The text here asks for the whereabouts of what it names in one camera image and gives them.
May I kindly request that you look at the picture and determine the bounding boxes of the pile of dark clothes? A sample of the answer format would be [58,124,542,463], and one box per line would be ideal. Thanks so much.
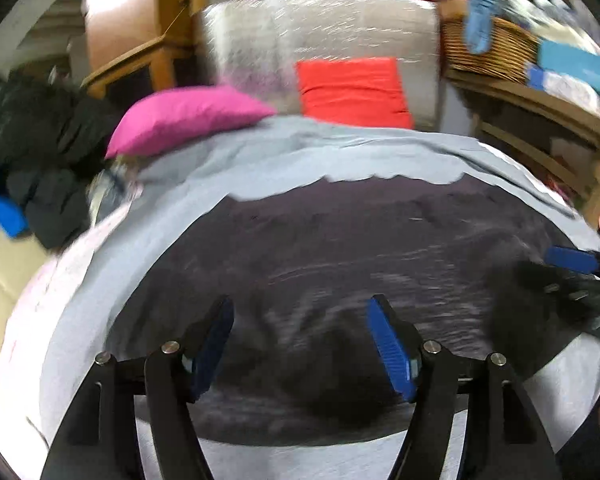
[0,72,123,252]

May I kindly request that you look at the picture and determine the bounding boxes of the dark grey jacket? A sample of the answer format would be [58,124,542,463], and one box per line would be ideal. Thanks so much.
[102,175,600,448]

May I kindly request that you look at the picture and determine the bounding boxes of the wicker basket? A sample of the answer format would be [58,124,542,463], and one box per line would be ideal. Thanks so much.
[440,15,541,86]

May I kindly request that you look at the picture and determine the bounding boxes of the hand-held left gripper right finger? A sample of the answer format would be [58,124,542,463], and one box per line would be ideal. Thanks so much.
[367,294,563,480]

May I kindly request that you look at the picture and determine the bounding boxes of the red cushion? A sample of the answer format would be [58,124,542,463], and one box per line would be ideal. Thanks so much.
[296,57,415,131]

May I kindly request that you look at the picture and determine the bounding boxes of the wooden shelf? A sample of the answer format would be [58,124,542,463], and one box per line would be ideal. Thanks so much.
[445,67,600,231]

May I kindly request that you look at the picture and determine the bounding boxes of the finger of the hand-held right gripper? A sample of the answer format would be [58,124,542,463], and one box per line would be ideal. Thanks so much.
[542,275,600,346]
[546,245,600,279]

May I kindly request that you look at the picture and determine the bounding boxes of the grey bed sheet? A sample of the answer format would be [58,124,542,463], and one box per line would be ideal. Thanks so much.
[30,115,600,480]

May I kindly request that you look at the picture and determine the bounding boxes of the wooden railing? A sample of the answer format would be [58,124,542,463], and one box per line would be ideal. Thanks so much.
[82,0,253,101]

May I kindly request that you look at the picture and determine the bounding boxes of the silver quilted cushion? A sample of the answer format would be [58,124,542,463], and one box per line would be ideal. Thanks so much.
[200,0,443,131]

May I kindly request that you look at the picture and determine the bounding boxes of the brown wooden door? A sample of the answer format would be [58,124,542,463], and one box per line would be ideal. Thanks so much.
[84,0,162,81]

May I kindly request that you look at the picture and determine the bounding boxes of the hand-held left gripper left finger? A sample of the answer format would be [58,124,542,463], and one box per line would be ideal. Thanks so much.
[40,295,236,480]

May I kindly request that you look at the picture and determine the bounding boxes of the white bed sheet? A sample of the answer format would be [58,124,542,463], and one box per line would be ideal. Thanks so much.
[0,210,131,466]

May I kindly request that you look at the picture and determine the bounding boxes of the blue cloth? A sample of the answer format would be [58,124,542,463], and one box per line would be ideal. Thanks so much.
[464,0,496,56]

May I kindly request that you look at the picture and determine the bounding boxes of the pink pillow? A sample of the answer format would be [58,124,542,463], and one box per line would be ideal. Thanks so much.
[105,85,278,160]

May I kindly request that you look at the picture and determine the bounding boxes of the light blue box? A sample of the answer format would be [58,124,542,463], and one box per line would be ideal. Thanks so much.
[536,40,600,107]

